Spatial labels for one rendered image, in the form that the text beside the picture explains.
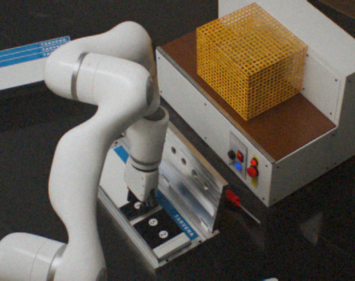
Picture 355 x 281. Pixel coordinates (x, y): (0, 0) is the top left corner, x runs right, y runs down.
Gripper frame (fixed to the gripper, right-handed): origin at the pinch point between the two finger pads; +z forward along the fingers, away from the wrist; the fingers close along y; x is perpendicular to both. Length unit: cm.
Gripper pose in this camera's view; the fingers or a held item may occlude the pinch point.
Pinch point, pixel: (138, 201)
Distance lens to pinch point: 218.2
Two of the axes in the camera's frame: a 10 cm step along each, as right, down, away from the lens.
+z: -1.4, 7.5, 6.5
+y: 5.6, 6.0, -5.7
